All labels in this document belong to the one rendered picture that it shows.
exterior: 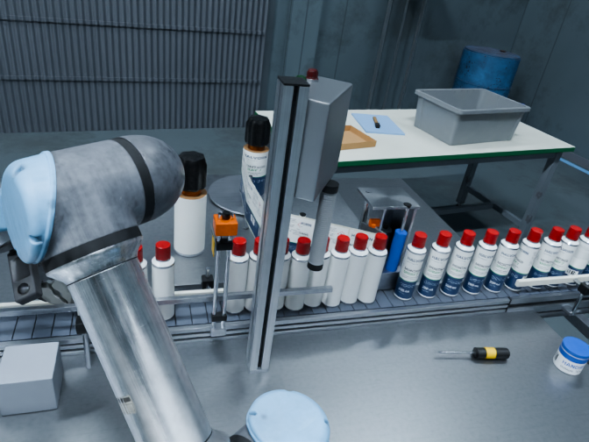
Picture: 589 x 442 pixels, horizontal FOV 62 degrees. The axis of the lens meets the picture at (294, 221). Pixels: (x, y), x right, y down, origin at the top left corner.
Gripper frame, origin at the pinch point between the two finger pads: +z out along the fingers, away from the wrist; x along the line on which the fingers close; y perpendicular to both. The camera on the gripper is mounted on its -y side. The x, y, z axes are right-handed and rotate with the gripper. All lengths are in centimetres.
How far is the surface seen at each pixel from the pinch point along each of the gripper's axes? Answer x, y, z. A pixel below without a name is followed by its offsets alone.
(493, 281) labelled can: -97, -1, 58
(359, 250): -65, -1, 24
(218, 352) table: -22.9, -9.0, 25.4
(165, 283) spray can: -20.8, -2.0, 5.1
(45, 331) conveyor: 7.4, -2.0, 2.1
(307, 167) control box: -59, -17, -14
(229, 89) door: -57, 368, 97
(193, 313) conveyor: -20.9, 0.1, 18.4
